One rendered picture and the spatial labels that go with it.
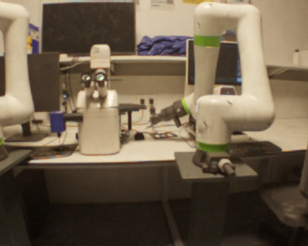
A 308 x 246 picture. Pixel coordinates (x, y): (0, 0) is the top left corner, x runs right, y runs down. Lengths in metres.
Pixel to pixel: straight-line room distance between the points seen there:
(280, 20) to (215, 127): 1.92
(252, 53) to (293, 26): 1.76
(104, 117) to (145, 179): 1.09
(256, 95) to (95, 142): 0.71
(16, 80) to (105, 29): 0.88
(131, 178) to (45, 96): 1.05
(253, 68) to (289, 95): 1.54
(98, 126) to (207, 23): 0.64
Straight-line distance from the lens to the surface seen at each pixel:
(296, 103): 2.44
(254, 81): 0.83
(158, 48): 1.61
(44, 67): 1.37
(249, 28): 0.92
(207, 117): 0.74
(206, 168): 0.74
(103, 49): 1.22
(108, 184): 2.00
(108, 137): 1.03
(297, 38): 2.63
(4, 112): 0.98
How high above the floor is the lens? 1.10
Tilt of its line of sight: 11 degrees down
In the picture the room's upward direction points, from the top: straight up
